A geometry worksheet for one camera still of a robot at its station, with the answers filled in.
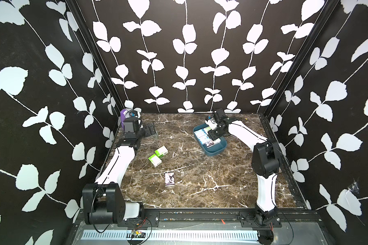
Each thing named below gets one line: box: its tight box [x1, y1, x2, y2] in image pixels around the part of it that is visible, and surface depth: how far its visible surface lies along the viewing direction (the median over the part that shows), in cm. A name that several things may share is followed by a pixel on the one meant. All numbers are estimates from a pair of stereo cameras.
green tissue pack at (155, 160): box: [148, 153, 163, 168], surface depth 95 cm
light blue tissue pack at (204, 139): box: [198, 135, 211, 145], surface depth 102 cm
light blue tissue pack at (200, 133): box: [194, 129, 207, 140], surface depth 103 cm
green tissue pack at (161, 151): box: [154, 145, 169, 158], surface depth 99 cm
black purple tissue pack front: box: [164, 172, 175, 186], surface depth 87 cm
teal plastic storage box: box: [193, 123, 227, 157], surface depth 103 cm
